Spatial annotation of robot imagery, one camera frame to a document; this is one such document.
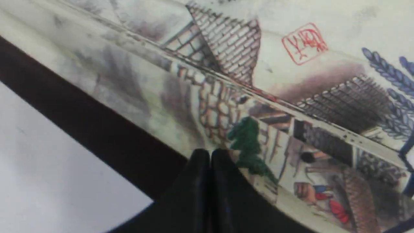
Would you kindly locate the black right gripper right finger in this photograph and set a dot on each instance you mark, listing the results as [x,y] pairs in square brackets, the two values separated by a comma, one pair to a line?
[238,208]

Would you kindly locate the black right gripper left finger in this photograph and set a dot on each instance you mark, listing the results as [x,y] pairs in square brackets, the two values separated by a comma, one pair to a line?
[183,208]

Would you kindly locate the painted paper folding fan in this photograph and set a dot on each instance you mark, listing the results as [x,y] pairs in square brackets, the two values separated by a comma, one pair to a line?
[313,98]

